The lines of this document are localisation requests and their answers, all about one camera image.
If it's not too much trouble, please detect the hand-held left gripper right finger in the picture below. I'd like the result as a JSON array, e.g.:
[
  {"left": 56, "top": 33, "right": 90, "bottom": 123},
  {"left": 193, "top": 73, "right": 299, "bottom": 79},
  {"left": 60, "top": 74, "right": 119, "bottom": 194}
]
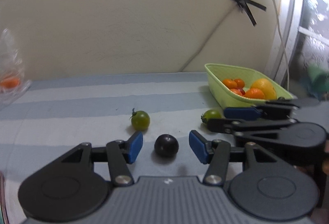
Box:
[{"left": 189, "top": 130, "right": 283, "bottom": 186}]

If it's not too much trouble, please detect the bagged orange mandarin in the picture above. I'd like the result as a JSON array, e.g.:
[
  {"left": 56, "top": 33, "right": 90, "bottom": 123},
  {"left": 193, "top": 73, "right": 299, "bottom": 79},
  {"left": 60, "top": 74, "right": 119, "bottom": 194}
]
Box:
[{"left": 0, "top": 77, "right": 20, "bottom": 89}]

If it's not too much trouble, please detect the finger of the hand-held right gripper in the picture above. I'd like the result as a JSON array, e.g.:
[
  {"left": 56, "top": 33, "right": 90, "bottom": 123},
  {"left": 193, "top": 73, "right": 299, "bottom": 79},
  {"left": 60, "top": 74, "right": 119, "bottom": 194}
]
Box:
[
  {"left": 223, "top": 100, "right": 301, "bottom": 122},
  {"left": 207, "top": 117, "right": 304, "bottom": 137}
]

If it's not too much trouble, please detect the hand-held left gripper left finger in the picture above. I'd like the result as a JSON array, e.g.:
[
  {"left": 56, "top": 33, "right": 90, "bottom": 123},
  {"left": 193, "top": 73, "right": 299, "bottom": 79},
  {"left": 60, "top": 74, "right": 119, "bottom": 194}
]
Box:
[{"left": 51, "top": 132, "right": 144, "bottom": 186}]

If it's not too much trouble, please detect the white window frame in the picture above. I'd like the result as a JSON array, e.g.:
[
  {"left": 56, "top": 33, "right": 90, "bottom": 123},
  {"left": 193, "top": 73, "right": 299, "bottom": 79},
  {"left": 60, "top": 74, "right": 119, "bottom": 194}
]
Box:
[{"left": 265, "top": 0, "right": 306, "bottom": 86}]

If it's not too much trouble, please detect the green cherry tomato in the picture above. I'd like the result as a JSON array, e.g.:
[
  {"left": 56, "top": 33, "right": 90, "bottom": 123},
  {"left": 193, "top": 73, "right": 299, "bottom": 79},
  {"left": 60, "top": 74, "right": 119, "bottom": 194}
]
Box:
[
  {"left": 201, "top": 109, "right": 223, "bottom": 124},
  {"left": 131, "top": 108, "right": 151, "bottom": 130}
]

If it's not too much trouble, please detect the striped bed sheet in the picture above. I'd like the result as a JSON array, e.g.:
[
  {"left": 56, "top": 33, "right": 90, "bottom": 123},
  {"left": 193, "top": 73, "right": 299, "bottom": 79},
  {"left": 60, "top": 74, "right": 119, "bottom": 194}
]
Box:
[{"left": 0, "top": 71, "right": 329, "bottom": 224}]

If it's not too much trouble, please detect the green plastic basket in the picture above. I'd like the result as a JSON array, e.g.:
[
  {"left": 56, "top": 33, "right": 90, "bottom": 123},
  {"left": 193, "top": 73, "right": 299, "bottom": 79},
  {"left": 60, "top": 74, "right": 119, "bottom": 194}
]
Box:
[{"left": 205, "top": 63, "right": 293, "bottom": 109}]

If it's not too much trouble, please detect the white power cable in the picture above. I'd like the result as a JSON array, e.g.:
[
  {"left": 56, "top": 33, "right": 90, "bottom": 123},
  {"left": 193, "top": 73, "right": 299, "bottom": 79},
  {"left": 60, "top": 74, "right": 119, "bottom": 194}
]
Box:
[{"left": 258, "top": 0, "right": 291, "bottom": 91}]

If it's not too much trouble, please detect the frosted glass window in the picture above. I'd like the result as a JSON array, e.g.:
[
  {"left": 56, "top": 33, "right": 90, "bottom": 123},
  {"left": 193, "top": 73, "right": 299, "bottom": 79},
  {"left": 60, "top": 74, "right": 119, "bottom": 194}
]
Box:
[{"left": 290, "top": 0, "right": 329, "bottom": 101}]

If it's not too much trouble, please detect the large yellow citrus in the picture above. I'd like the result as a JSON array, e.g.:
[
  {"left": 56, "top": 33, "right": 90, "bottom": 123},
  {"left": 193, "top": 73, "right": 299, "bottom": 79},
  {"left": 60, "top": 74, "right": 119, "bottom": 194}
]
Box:
[{"left": 250, "top": 78, "right": 277, "bottom": 100}]

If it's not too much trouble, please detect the black tape cross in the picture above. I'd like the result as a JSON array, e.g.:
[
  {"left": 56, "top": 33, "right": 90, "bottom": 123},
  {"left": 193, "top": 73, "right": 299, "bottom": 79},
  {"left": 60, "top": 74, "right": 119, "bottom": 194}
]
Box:
[{"left": 220, "top": 0, "right": 267, "bottom": 27}]

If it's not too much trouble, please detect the grey wall cable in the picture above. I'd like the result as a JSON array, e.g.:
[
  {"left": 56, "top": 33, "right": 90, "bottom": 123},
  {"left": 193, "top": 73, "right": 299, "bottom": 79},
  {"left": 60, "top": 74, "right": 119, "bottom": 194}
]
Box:
[{"left": 180, "top": 7, "right": 243, "bottom": 72}]

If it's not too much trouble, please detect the clear plastic bag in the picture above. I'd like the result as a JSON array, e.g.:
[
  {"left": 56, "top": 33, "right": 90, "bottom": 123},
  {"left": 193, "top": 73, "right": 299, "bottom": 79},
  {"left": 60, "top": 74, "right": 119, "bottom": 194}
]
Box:
[{"left": 0, "top": 29, "right": 32, "bottom": 110}]

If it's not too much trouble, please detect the green round container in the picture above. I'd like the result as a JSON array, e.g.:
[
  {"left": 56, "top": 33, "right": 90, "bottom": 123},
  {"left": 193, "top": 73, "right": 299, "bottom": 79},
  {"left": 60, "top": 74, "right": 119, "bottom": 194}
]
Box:
[{"left": 306, "top": 63, "right": 329, "bottom": 97}]

